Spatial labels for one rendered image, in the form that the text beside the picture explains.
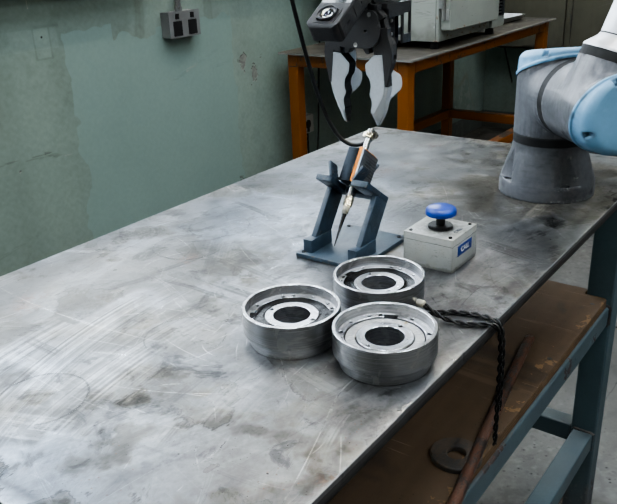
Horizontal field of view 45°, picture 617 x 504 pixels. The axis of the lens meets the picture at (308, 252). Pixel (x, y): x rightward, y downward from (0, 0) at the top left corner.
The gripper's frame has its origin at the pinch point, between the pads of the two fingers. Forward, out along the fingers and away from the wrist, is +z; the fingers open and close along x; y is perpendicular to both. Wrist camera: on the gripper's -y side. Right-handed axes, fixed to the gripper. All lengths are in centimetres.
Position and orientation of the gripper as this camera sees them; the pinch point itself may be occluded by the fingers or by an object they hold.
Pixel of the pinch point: (359, 114)
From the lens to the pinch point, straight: 99.0
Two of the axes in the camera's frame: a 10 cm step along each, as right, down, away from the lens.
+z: 0.4, 9.2, 3.9
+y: 5.9, -3.4, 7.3
